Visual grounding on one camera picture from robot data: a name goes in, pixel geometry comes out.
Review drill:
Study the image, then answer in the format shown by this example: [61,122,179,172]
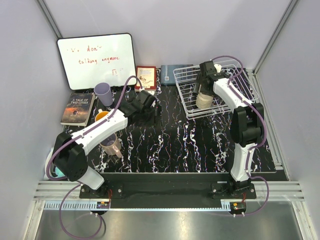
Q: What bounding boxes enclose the white slotted cable duct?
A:
[44,200,110,211]

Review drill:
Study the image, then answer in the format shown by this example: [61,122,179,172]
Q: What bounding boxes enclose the red and cream book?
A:
[136,66,157,95]

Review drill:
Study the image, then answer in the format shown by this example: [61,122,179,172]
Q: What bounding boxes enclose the lavender cup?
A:
[94,82,113,107]

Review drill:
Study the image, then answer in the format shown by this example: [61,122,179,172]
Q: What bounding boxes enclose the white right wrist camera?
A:
[214,63,222,73]

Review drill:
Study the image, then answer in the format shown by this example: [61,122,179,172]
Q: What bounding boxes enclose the white dry-erase board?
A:
[57,33,136,91]

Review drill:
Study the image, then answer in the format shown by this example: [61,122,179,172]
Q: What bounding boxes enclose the cream ribbed cup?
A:
[195,92,214,109]

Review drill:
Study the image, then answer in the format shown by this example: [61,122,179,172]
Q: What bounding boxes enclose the pink cup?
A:
[99,133,123,158]

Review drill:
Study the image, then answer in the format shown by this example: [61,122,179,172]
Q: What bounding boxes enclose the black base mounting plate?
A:
[79,173,257,210]

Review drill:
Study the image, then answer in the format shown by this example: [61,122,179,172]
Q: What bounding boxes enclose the white patterned mug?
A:
[94,109,109,122]

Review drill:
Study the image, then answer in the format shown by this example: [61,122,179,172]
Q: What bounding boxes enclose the A Tale of Two Cities book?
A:
[60,92,95,127]

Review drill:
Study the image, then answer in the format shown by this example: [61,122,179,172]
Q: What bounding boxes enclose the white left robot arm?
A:
[49,90,159,198]

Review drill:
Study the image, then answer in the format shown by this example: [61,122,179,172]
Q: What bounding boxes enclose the white wire dish rack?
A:
[173,57,260,120]

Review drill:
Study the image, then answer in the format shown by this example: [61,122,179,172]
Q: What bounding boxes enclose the white cat-ear headphones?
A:
[43,147,66,181]

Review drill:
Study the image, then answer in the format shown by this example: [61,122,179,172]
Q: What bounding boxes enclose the dark blue book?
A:
[160,64,193,86]

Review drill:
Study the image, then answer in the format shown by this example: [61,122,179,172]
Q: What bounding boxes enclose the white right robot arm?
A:
[194,61,266,199]

